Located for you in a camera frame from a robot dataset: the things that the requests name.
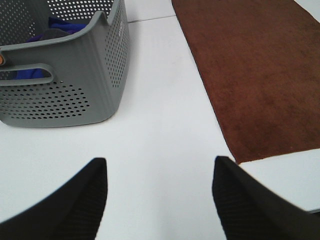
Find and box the brown towel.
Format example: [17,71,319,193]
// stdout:
[172,0,320,163]

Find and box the dark grey cloth in basket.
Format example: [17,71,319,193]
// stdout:
[40,28,69,41]

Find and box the grey perforated plastic basket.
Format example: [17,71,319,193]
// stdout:
[0,0,130,128]

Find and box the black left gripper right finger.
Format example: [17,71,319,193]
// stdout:
[212,156,320,240]

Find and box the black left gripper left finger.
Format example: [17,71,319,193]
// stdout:
[0,158,108,240]

